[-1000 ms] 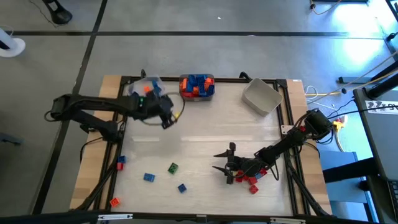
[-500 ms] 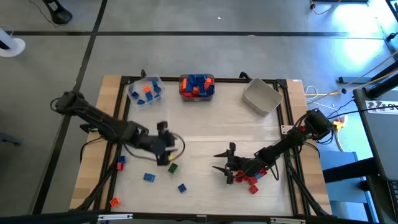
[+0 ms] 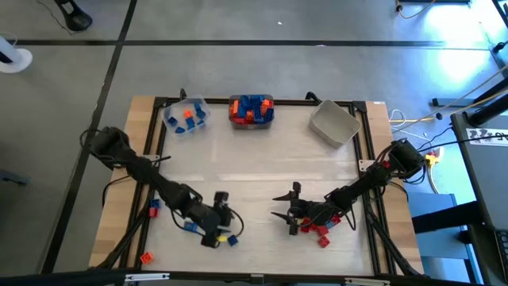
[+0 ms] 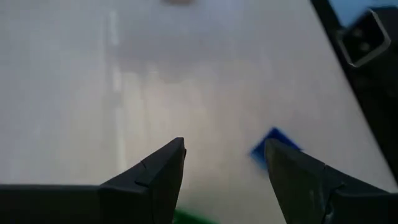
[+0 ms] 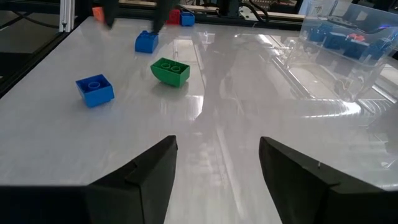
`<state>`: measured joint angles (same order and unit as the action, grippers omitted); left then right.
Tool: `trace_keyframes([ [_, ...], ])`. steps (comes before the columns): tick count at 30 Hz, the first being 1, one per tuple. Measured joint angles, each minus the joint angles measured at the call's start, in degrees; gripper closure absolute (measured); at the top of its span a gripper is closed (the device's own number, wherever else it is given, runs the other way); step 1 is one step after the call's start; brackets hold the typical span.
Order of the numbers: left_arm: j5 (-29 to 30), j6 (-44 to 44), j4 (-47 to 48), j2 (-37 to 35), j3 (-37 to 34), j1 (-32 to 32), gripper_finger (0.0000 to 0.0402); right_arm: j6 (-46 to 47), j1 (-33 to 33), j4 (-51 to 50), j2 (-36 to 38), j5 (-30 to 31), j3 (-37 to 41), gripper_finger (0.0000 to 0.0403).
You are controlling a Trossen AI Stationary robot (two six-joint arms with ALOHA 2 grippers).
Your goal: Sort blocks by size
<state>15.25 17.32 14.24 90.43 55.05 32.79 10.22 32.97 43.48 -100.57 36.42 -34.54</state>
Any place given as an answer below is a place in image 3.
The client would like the yellow power cord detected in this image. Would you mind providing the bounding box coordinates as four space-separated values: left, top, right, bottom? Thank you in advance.
427 164 440 195

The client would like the smoky grey plastic bin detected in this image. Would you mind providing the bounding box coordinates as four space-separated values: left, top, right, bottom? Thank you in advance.
229 93 275 130

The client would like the white cable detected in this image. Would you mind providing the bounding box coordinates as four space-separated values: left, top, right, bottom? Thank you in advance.
388 109 408 128

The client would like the silver frame bracket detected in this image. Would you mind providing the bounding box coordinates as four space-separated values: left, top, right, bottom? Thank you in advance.
344 276 392 286
124 272 171 283

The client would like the black beam stand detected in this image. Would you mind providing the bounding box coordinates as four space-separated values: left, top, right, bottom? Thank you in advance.
431 77 508 126

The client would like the yellow plug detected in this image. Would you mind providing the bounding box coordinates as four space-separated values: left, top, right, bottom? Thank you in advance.
424 147 441 168

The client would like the white plastic bin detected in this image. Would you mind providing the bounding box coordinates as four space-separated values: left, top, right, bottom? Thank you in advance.
307 99 362 150

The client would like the clear plastic bin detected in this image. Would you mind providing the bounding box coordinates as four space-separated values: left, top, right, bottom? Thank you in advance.
160 93 211 138

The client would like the black equipment desk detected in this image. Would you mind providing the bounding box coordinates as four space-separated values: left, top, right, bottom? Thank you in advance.
450 110 508 286

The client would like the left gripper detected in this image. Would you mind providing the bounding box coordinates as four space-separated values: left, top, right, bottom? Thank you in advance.
196 191 236 249

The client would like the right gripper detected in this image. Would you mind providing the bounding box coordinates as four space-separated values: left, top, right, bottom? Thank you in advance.
271 181 341 237

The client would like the black floor stand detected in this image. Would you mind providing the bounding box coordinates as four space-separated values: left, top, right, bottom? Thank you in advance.
53 0 94 33

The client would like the yellow floor cable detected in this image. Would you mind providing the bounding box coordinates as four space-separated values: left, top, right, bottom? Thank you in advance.
391 90 508 124

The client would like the white floor stand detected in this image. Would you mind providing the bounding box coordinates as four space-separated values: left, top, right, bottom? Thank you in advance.
0 34 34 75

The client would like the black aluminium table frame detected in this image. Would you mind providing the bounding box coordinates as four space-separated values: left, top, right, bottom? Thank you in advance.
89 87 428 281

